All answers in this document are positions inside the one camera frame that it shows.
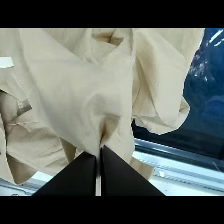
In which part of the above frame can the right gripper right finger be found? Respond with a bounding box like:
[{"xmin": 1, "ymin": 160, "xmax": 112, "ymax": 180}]
[{"xmin": 100, "ymin": 145, "xmax": 166, "ymax": 197}]

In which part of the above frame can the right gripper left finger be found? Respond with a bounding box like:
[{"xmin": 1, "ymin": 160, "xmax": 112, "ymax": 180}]
[{"xmin": 32, "ymin": 151, "xmax": 98, "ymax": 197}]

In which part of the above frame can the beige shirt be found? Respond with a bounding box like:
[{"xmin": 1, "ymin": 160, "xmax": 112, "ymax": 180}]
[{"xmin": 0, "ymin": 27, "xmax": 206, "ymax": 186}]

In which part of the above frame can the silver frame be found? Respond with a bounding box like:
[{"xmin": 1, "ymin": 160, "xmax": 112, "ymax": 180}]
[{"xmin": 0, "ymin": 138, "xmax": 224, "ymax": 197}]

